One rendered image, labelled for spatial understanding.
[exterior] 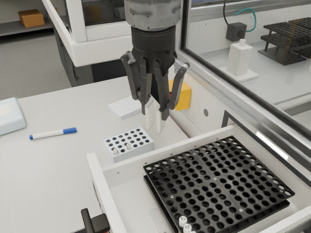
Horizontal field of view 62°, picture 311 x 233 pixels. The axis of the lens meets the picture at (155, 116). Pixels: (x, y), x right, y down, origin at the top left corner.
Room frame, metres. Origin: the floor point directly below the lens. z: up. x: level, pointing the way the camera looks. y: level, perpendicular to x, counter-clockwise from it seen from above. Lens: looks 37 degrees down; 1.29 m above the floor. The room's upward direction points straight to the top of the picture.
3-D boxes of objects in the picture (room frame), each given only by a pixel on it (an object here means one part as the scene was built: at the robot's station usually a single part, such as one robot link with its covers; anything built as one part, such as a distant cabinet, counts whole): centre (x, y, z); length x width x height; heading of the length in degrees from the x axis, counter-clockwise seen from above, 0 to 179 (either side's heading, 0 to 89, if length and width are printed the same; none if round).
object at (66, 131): (0.61, 0.32, 0.77); 0.14 x 0.02 x 0.02; 106
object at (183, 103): (0.66, -0.07, 0.88); 0.07 x 0.05 x 0.07; 25
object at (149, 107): (0.45, 0.01, 0.95); 0.03 x 0.01 x 0.07; 155
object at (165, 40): (0.44, 0.00, 1.11); 0.08 x 0.07 x 0.09; 65
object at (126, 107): (0.76, 0.09, 0.77); 0.13 x 0.09 x 0.02; 128
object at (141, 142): (0.54, 0.08, 0.78); 0.12 x 0.08 x 0.04; 121
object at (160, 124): (0.44, -0.01, 0.95); 0.03 x 0.01 x 0.07; 155
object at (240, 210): (0.32, -0.11, 0.87); 0.22 x 0.18 x 0.06; 115
